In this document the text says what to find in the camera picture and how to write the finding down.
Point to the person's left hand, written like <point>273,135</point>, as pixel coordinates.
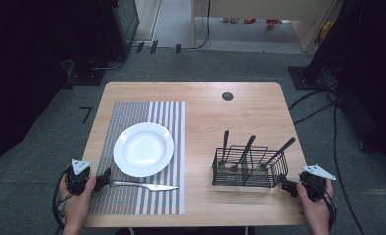
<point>74,209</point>

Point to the person's right hand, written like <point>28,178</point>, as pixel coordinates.
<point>316,212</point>

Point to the striped woven placemat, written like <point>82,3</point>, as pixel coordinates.
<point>129,111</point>

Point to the round dark table grommet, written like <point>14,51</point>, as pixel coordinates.
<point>228,96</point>

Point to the dark stand base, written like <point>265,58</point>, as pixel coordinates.
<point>83,78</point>

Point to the red object on floor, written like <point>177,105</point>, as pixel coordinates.
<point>250,21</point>
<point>272,23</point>

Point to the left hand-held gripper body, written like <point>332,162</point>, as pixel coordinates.
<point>76,179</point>

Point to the silver table knife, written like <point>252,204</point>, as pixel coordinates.
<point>148,186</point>

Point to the dark cabinet with glass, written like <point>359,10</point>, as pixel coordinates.
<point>122,23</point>

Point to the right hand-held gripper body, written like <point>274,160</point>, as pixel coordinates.
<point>315,187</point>

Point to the person's dark clothing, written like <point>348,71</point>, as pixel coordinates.
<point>187,231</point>

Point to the black stand base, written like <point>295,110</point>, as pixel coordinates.
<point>300,80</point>

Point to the white shoes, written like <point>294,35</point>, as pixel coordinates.
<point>229,20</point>

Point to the white round plate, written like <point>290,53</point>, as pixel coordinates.
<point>143,150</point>

